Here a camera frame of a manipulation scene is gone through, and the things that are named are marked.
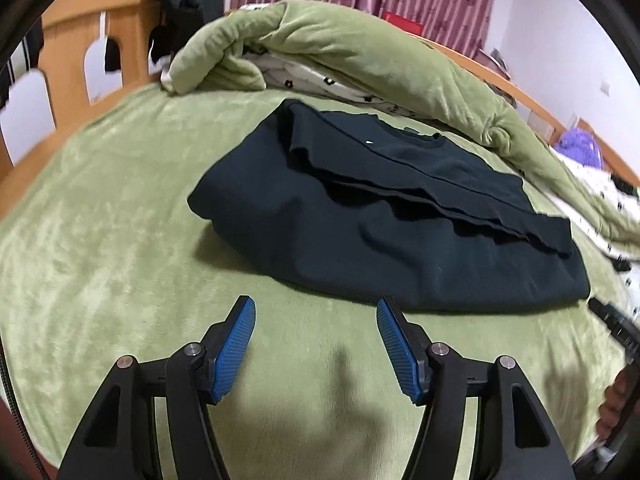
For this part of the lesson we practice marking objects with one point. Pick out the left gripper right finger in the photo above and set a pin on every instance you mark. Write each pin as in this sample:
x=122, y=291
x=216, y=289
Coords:
x=514, y=435

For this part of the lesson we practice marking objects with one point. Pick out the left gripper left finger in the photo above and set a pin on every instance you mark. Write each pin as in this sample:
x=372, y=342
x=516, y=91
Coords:
x=117, y=438

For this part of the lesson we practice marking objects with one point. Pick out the dark navy sweatshirt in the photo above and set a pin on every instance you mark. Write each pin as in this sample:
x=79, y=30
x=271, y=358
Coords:
x=351, y=206

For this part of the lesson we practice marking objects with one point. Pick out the black clothes on headboard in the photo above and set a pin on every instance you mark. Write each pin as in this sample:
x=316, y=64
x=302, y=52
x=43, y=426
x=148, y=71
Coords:
x=179, y=21

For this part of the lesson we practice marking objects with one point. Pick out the white floral quilt lining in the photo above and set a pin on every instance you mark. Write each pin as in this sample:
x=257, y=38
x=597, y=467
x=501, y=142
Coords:
x=290, y=75

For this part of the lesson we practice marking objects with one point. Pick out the green plush bed sheet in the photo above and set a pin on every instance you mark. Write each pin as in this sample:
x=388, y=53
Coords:
x=103, y=257

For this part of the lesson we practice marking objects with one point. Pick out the purple plush toy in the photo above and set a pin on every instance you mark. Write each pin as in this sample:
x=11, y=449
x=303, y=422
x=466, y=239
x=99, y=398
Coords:
x=581, y=146

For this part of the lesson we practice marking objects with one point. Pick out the red box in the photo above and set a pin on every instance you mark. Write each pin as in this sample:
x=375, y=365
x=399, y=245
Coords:
x=410, y=26

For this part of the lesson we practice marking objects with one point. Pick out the green folded quilt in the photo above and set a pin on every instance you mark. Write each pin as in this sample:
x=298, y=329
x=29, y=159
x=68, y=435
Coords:
x=367, y=54

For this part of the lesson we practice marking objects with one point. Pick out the wooden bed frame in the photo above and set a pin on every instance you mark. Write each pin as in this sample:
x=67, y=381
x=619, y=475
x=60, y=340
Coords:
x=51, y=102

